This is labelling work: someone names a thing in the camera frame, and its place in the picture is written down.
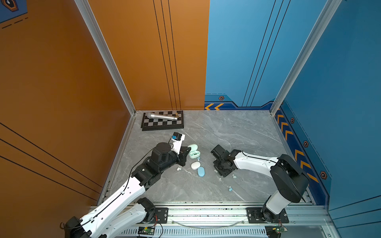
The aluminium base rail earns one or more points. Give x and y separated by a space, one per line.
229 220

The aluminium corner post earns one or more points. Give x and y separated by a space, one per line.
101 44
313 38

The left green circuit board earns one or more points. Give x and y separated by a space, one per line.
146 232

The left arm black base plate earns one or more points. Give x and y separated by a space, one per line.
159 214

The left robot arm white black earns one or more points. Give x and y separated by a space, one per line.
126 207

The left aluminium corner post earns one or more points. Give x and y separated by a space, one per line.
101 44

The right green circuit board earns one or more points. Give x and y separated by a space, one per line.
275 231

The black white chessboard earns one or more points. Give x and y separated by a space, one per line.
159 124

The right aluminium corner post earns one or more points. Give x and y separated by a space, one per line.
313 38

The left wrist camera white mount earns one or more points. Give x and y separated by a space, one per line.
177 141

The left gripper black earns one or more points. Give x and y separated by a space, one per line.
182 155

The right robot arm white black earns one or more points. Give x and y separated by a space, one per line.
290 179

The mint green earbud charging case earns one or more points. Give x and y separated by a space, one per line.
194 153

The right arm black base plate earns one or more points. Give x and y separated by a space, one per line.
261 215

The blue earbud charging case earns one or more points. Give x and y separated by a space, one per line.
201 172

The green circuit board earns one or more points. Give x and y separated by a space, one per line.
146 232
275 231

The silver microphone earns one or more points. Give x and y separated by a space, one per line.
163 117

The white earbud charging case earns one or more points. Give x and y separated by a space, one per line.
195 165

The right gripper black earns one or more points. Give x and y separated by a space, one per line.
222 173

